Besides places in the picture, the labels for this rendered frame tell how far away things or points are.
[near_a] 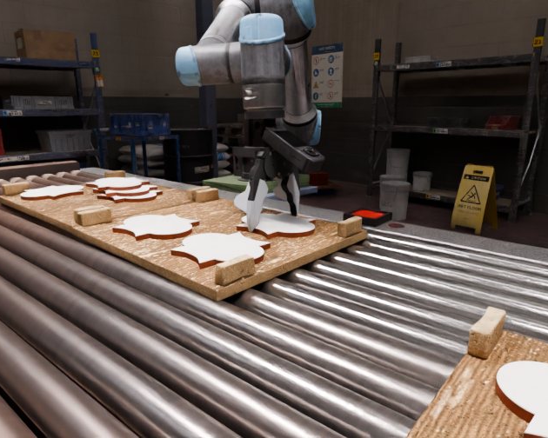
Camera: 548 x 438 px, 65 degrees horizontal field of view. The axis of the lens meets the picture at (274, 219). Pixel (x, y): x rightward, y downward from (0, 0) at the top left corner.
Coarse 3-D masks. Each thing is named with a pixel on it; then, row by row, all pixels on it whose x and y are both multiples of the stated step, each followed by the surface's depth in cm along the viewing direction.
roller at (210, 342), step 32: (32, 256) 71; (64, 256) 68; (96, 288) 58; (128, 288) 57; (160, 320) 49; (192, 320) 48; (192, 352) 45; (224, 352) 43; (256, 352) 42; (256, 384) 40; (288, 384) 38; (320, 384) 37; (320, 416) 35; (352, 416) 34; (384, 416) 33
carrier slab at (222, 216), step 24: (192, 216) 86; (216, 216) 86; (240, 216) 86; (96, 240) 73; (120, 240) 71; (144, 240) 71; (168, 240) 71; (264, 240) 71; (288, 240) 71; (312, 240) 71; (336, 240) 71; (360, 240) 76; (144, 264) 63; (168, 264) 60; (192, 264) 60; (264, 264) 60; (288, 264) 62; (192, 288) 55; (216, 288) 53; (240, 288) 55
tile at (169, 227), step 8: (136, 216) 82; (144, 216) 82; (152, 216) 82; (160, 216) 82; (168, 216) 82; (176, 216) 82; (128, 224) 77; (136, 224) 77; (144, 224) 77; (152, 224) 77; (160, 224) 77; (168, 224) 77; (176, 224) 77; (184, 224) 77; (192, 224) 79; (120, 232) 75; (128, 232) 74; (136, 232) 72; (144, 232) 72; (152, 232) 72; (160, 232) 72; (168, 232) 72; (176, 232) 72; (184, 232) 73; (136, 240) 70
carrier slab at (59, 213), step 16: (176, 192) 110; (16, 208) 98; (32, 208) 93; (48, 208) 93; (64, 208) 93; (112, 208) 93; (128, 208) 93; (144, 208) 93; (160, 208) 94; (64, 224) 82
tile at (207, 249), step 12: (192, 240) 68; (204, 240) 68; (216, 240) 68; (228, 240) 68; (240, 240) 68; (252, 240) 68; (180, 252) 63; (192, 252) 62; (204, 252) 62; (216, 252) 62; (228, 252) 62; (240, 252) 62; (252, 252) 62; (204, 264) 59; (216, 264) 60
